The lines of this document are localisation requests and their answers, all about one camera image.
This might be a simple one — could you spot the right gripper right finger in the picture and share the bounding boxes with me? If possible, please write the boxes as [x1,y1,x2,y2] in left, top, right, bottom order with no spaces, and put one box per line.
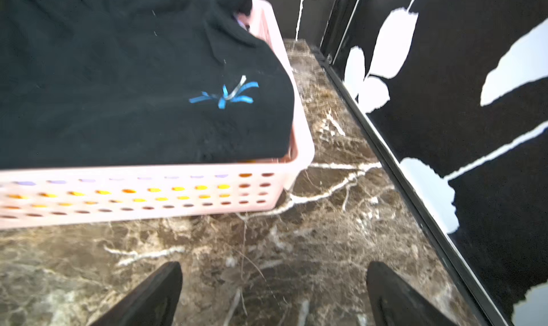
[366,261,456,326]

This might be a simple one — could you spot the pink plastic basket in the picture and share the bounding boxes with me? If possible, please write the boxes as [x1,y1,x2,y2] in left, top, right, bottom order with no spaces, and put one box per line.
[1,0,314,229]

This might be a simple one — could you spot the purple Persist t-shirt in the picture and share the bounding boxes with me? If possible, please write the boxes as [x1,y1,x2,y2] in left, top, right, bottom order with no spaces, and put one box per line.
[235,18,250,31]

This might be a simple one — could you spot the black t-shirt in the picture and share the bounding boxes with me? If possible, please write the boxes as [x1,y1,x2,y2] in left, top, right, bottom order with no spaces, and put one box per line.
[1,0,294,169]

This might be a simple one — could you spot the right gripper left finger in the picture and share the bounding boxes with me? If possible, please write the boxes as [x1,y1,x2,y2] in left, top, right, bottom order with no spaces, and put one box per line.
[93,262,184,326]

